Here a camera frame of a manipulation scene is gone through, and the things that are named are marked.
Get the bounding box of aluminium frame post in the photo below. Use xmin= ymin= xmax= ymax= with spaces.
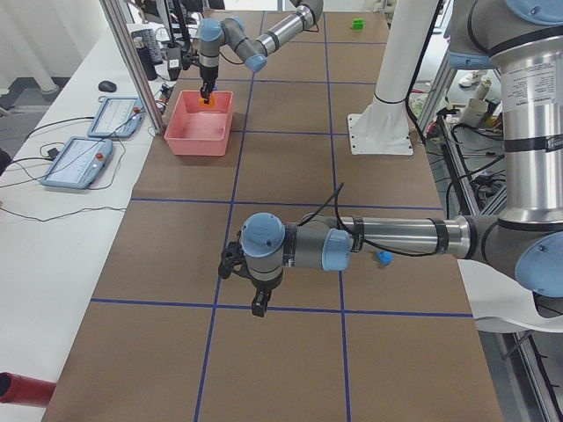
xmin=99 ymin=0 xmax=165 ymax=135

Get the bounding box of small blue toy block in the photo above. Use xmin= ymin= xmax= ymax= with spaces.
xmin=376 ymin=251 xmax=393 ymax=266

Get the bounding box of orange toy block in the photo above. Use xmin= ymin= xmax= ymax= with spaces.
xmin=199 ymin=96 xmax=215 ymax=107

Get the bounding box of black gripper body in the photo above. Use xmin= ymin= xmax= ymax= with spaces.
xmin=200 ymin=65 xmax=219 ymax=92
xmin=218 ymin=242 xmax=282 ymax=305

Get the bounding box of far teach pendant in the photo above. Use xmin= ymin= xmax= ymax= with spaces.
xmin=87 ymin=97 xmax=143 ymax=139

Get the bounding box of green toy block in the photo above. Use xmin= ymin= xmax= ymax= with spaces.
xmin=351 ymin=18 xmax=365 ymax=31

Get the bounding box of pink plastic box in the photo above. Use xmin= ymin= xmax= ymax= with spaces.
xmin=165 ymin=90 xmax=233 ymax=156

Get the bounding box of red cylinder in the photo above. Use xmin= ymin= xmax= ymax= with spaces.
xmin=1 ymin=372 xmax=56 ymax=408

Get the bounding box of teach pendant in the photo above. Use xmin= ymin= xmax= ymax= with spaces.
xmin=40 ymin=136 xmax=113 ymax=190
xmin=87 ymin=97 xmax=143 ymax=139

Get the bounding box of black keyboard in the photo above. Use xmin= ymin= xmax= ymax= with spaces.
xmin=131 ymin=28 xmax=164 ymax=65

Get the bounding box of black bottle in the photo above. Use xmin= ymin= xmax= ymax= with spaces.
xmin=133 ymin=37 xmax=157 ymax=81

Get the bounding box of white camera stand base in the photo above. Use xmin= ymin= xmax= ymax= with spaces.
xmin=347 ymin=0 xmax=440 ymax=156

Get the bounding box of near teach pendant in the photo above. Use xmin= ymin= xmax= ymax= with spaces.
xmin=40 ymin=136 xmax=113 ymax=190

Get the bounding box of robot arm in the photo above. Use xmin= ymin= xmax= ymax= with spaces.
xmin=218 ymin=1 xmax=562 ymax=316
xmin=199 ymin=0 xmax=324 ymax=104

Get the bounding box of black computer mouse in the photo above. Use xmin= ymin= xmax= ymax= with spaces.
xmin=98 ymin=80 xmax=117 ymax=92

